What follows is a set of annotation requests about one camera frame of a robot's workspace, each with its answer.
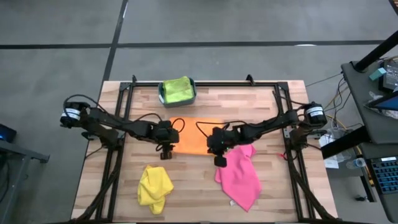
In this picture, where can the grey keyboard tray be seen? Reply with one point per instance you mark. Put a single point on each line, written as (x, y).
(392, 208)

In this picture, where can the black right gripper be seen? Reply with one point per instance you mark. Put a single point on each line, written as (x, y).
(220, 141)

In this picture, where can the grey workstation desk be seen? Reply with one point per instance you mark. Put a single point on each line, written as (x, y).
(362, 90)

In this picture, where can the black corner bar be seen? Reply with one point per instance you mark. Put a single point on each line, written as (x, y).
(395, 3)

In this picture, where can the clear plastic bottle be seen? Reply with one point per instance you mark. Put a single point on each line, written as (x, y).
(357, 163)

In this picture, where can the tablet with blue screen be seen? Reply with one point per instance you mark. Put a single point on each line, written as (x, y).
(387, 104)

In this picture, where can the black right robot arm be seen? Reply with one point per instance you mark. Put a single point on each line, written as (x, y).
(261, 129)

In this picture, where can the yellow microfiber towel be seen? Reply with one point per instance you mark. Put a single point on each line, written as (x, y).
(154, 186)

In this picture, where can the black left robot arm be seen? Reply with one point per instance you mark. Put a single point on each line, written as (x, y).
(124, 125)

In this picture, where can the grey metal cart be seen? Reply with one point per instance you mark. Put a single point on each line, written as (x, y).
(18, 152)

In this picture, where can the backlit keyboard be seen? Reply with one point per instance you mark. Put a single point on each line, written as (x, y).
(385, 177)

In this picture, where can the black frame clamp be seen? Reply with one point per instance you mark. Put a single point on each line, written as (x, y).
(134, 79)
(249, 79)

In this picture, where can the teal plastic bin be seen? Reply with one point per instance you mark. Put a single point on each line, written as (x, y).
(178, 105)

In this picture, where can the small black floor object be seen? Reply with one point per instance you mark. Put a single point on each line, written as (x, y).
(360, 198)

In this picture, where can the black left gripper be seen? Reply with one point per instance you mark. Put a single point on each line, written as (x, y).
(168, 133)

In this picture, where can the black diagonal pole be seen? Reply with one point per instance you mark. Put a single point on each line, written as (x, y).
(376, 53)

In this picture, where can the black electronic box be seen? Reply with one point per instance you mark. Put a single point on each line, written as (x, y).
(391, 77)

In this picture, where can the black aluminium table frame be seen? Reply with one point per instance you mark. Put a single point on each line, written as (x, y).
(205, 84)

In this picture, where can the small red connector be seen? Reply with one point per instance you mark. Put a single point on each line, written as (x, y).
(281, 154)

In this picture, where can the lime green microfiber towel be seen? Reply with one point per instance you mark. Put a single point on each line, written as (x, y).
(177, 90)

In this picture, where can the small teal box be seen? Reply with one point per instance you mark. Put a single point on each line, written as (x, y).
(377, 74)

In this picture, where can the orange microfiber towel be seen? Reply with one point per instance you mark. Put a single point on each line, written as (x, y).
(192, 137)

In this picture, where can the white paper sheet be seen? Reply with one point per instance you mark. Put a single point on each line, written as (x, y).
(331, 163)

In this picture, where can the black device with blue light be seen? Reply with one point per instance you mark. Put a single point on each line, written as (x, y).
(7, 133)

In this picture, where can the pink microfiber towel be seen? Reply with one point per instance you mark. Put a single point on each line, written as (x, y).
(239, 180)

